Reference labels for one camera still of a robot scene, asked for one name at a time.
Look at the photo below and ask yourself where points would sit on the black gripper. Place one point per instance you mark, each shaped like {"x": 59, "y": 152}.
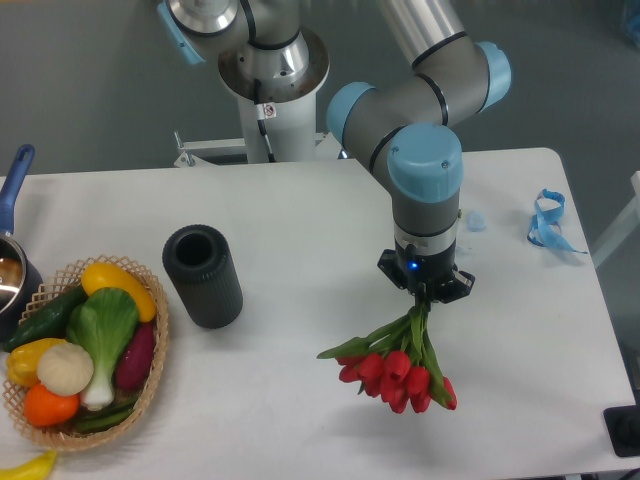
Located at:
{"x": 429, "y": 278}

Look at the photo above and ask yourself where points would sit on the red tulip bouquet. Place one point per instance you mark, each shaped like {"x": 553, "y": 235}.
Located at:
{"x": 396, "y": 363}

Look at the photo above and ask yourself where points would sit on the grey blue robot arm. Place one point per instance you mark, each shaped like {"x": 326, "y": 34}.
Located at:
{"x": 403, "y": 137}

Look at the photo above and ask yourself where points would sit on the dark grey ribbed vase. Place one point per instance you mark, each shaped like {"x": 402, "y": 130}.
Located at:
{"x": 198, "y": 260}

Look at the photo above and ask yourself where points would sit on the small pale blue cap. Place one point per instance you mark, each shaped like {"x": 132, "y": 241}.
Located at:
{"x": 475, "y": 221}

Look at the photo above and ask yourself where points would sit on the blue ribbon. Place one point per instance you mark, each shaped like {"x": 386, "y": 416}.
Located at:
{"x": 544, "y": 229}

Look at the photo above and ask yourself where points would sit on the black device at edge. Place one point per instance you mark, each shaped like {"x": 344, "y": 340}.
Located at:
{"x": 623, "y": 428}

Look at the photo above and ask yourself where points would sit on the purple sweet potato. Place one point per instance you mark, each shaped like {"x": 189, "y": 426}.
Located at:
{"x": 135, "y": 364}

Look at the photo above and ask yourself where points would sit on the green bok choy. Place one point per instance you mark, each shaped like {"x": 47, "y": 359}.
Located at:
{"x": 103, "y": 326}

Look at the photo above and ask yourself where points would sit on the woven wicker basket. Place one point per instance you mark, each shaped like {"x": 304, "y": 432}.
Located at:
{"x": 66, "y": 437}

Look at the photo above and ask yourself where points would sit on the dark green vegetable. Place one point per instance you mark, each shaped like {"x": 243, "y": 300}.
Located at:
{"x": 105, "y": 419}

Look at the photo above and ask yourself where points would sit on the white garlic bulb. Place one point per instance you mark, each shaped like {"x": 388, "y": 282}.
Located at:
{"x": 65, "y": 369}

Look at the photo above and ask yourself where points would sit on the green cucumber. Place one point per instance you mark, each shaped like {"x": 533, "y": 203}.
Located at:
{"x": 49, "y": 321}

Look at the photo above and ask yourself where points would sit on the orange fruit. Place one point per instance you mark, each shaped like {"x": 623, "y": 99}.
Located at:
{"x": 43, "y": 408}

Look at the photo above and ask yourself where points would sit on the yellow bell pepper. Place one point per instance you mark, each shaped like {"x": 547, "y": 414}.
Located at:
{"x": 23, "y": 361}

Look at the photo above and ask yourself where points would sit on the yellow banana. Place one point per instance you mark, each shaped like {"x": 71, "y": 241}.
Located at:
{"x": 38, "y": 468}

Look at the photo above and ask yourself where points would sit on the white metal frame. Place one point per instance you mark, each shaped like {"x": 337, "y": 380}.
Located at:
{"x": 233, "y": 151}

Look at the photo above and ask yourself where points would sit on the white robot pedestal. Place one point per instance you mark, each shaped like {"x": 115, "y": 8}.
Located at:
{"x": 276, "y": 92}

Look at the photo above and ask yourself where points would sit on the blue handled saucepan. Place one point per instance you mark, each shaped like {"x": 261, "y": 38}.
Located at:
{"x": 19, "y": 277}

